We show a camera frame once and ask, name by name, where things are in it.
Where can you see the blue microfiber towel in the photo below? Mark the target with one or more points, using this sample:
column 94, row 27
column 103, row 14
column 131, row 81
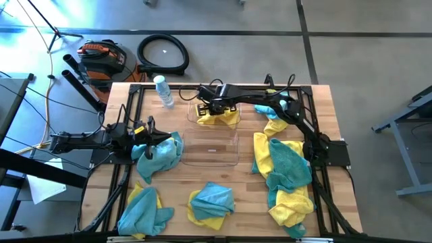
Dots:
column 266, row 110
column 141, row 212
column 212, row 200
column 158, row 158

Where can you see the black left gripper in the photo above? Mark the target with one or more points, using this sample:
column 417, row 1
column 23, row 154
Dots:
column 140, row 138

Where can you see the yellow microfiber towel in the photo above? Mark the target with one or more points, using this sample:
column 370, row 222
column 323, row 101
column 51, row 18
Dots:
column 209, row 223
column 219, row 119
column 271, row 91
column 290, row 209
column 135, row 191
column 275, row 127
column 261, row 152

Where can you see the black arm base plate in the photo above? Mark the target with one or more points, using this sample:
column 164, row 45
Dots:
column 339, row 153
column 101, row 158

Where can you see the clear plastic water bottle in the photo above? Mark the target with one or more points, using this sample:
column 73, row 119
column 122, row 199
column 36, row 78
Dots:
column 164, row 92

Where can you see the grey metal cart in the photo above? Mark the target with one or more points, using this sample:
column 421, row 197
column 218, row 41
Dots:
column 402, row 148

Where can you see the black table clamp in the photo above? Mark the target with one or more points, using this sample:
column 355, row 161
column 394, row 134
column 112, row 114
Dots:
column 269, row 80

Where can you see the silver frame bracket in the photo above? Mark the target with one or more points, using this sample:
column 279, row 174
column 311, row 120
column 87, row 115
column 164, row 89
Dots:
column 314, row 240
column 125, row 239

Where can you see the black tripod stand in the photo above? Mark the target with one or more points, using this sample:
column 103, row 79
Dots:
column 43, row 16

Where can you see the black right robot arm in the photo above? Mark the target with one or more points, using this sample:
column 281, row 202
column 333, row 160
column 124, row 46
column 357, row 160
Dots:
column 256, row 96

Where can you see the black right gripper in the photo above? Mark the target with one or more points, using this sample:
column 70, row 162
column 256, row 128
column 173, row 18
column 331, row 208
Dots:
column 218, row 107

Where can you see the black chair caster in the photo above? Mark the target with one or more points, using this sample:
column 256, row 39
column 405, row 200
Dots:
column 150, row 2

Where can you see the black desk caster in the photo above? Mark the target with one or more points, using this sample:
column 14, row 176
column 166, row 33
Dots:
column 17, row 228

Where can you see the black aluminium table frame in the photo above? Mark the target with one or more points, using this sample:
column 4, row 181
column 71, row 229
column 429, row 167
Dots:
column 145, row 87

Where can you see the white paper sheet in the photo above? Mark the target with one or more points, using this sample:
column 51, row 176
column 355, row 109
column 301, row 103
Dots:
column 44, row 190

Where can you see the black vacuum wand tube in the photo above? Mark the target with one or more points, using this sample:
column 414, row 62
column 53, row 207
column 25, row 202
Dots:
column 71, row 61
column 81, row 88

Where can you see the grey side table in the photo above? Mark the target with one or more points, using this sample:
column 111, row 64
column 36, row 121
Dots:
column 10, row 98

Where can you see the clear plastic basket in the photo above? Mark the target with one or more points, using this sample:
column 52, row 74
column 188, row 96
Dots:
column 211, row 148
column 191, row 116

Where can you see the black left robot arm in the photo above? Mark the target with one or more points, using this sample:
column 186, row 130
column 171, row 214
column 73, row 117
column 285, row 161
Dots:
column 77, row 141

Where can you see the orange black shop vacuum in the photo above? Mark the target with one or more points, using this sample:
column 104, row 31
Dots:
column 104, row 62

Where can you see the black desk frame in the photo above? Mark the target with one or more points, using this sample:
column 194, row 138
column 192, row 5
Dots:
column 40, row 168

